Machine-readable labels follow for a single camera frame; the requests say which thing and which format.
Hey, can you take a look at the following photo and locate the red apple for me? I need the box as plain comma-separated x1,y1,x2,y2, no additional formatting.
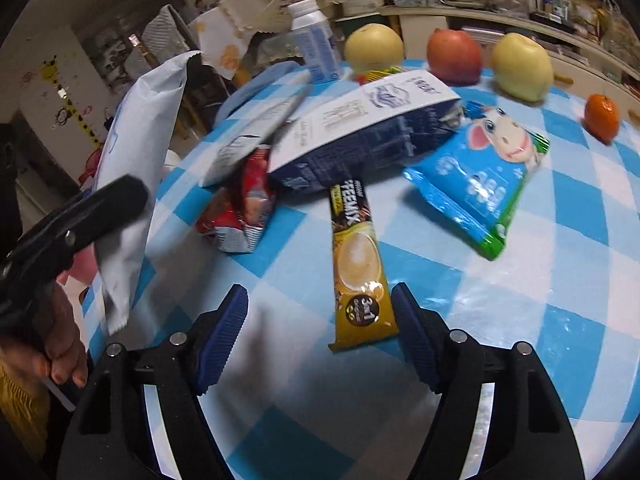
426,28,484,86

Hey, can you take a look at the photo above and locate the light blue chair back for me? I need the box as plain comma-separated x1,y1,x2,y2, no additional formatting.
215,60,303,122

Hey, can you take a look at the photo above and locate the yellow garment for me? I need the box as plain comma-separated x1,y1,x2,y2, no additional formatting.
0,350,52,462

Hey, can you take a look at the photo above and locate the yellow coffee sachet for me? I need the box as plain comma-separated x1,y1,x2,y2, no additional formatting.
327,179,401,354

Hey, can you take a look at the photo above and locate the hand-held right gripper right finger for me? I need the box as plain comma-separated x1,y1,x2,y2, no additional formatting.
391,283,587,480

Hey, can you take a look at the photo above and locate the red snack packet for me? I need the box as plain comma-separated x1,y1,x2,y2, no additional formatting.
195,144,279,254

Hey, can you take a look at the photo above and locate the white plastic bottle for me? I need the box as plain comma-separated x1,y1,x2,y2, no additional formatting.
287,0,342,84

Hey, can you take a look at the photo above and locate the person's left hand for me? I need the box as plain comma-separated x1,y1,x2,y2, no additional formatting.
0,282,90,390

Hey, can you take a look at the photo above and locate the yellow apple left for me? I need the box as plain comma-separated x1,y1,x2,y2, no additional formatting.
343,23,405,75

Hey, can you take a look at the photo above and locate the white and navy packet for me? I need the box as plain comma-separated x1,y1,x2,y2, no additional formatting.
266,73,464,197

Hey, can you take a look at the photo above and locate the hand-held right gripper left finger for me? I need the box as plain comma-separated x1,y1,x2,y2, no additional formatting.
56,284,249,480

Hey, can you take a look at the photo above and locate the large white plastic bag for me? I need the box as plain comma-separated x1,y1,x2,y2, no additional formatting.
94,51,202,335

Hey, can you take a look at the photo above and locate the white crumpled printed wrapper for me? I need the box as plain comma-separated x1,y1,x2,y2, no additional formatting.
199,82,315,187

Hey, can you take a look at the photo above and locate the yellow green noodle packet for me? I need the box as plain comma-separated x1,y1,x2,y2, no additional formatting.
357,64,402,84

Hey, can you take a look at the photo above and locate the white cloth orange print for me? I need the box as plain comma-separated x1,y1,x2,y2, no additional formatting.
191,9,252,80

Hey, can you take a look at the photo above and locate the giraffe wall sticker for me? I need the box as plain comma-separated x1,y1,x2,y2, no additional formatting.
39,59,102,148

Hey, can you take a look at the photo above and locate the pink plastic basin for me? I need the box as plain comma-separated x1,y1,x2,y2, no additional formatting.
57,249,102,307

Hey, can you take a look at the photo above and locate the blue cow print packet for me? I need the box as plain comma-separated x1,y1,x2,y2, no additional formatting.
402,101,552,262

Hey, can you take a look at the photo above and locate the large yellow apple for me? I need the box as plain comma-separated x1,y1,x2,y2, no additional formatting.
490,32,555,102

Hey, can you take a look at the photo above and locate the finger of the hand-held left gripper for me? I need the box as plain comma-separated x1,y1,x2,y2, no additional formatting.
9,174,152,272

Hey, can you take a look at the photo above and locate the chair with grey cover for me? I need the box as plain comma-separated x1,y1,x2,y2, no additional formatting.
141,4,202,61

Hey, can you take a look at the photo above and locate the blue white checked tablecloth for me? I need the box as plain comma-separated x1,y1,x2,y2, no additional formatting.
80,57,640,480

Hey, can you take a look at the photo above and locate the orange mandarin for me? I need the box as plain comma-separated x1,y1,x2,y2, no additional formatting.
583,93,621,144

